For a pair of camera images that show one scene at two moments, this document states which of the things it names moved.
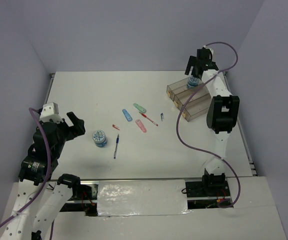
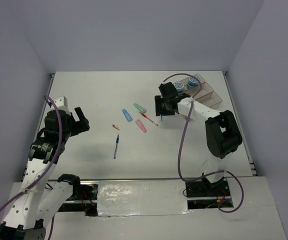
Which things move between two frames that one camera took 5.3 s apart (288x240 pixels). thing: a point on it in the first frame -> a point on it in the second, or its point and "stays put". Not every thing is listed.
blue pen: [117, 140] stays put
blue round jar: [193, 82] stays put
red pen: [144, 115] stays put
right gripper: [191, 62] -> [159, 110]
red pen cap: [113, 125] stays put
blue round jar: [99, 137] -> [179, 86]
